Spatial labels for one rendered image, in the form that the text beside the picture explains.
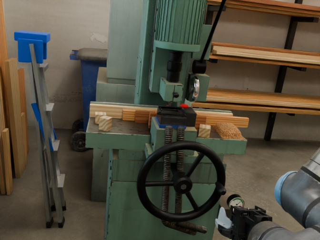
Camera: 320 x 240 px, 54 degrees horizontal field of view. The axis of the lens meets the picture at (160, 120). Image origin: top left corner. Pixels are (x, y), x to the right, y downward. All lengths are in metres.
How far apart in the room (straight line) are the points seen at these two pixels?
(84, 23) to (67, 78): 0.61
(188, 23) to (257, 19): 2.71
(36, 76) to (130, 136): 0.82
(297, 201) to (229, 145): 0.51
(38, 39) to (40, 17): 1.73
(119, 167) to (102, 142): 0.12
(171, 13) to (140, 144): 0.48
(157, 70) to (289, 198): 0.78
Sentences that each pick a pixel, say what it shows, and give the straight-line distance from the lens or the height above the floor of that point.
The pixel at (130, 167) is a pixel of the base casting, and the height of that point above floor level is 0.77.
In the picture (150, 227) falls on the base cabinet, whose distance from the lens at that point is 1.32.
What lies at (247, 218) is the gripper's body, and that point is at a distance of 0.80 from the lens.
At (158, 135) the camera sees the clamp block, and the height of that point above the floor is 0.94.
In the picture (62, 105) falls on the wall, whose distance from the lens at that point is 3.62.
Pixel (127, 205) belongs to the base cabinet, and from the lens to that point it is 1.25.
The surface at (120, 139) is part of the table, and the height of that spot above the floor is 0.88.
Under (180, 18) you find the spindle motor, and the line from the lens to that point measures 1.15.
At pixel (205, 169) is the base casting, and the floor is 0.77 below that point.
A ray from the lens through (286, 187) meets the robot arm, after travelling 0.79.
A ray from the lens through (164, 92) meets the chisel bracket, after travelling 1.21.
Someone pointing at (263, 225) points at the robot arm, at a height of 0.91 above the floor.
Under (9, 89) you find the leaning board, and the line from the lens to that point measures 2.48.
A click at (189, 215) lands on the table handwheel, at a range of 1.08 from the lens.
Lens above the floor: 1.29
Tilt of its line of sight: 18 degrees down
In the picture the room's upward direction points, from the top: 7 degrees clockwise
